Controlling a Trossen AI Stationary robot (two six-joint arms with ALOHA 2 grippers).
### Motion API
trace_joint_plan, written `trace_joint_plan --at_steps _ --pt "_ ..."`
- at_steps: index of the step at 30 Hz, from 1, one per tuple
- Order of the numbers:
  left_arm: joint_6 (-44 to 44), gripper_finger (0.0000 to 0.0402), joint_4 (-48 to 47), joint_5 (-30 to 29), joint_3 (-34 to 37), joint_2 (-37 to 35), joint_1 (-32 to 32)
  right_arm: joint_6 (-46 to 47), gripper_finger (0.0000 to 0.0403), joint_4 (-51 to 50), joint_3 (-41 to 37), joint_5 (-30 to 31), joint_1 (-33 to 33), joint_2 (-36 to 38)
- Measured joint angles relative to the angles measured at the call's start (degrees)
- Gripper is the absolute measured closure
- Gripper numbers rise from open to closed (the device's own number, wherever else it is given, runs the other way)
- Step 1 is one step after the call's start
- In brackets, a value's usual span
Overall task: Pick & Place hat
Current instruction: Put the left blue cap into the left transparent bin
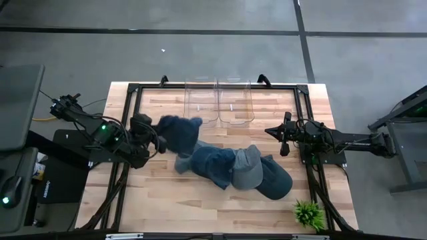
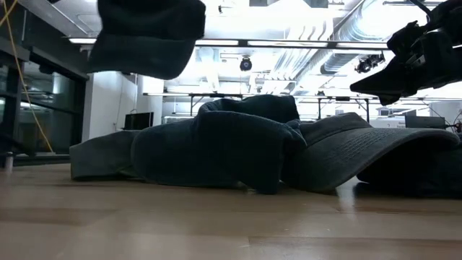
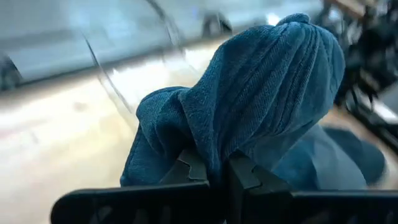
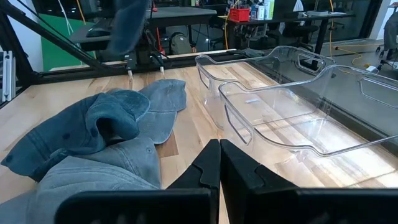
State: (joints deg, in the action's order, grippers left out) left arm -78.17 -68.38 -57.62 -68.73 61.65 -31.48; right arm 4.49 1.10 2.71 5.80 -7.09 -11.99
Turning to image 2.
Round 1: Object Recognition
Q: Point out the yellow power cable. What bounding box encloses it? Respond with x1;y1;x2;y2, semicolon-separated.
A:
0;0;54;153

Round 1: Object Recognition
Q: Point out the long ceiling light bar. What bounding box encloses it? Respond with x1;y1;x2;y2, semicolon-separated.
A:
67;35;390;51

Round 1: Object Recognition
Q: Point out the silver air duct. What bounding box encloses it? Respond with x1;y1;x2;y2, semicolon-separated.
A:
319;0;430;75

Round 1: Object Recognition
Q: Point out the black-legged background table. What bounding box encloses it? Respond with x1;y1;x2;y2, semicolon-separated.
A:
294;94;372;124

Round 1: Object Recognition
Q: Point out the black ceiling spotlight cluster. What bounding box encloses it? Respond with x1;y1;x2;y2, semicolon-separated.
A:
354;53;386;74

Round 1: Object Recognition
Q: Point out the blue-grey baseball cap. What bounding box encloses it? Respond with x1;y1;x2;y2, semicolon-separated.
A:
69;94;308;195

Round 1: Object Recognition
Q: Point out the black background monitor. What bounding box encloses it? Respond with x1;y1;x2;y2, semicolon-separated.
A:
123;111;155;131

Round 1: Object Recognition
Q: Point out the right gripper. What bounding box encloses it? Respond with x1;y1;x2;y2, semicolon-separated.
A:
349;21;462;106

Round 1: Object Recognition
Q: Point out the dark background box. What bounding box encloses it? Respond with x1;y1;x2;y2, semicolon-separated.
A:
404;115;448;130

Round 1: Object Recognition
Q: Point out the dark teal baseball cap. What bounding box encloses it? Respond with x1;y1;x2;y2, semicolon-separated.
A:
356;142;462;200

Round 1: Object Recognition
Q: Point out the dark glass partition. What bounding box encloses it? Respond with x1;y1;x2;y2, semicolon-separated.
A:
0;0;90;168

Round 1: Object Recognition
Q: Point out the dark blue denim cap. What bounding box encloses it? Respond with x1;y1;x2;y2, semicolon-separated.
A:
88;0;207;81

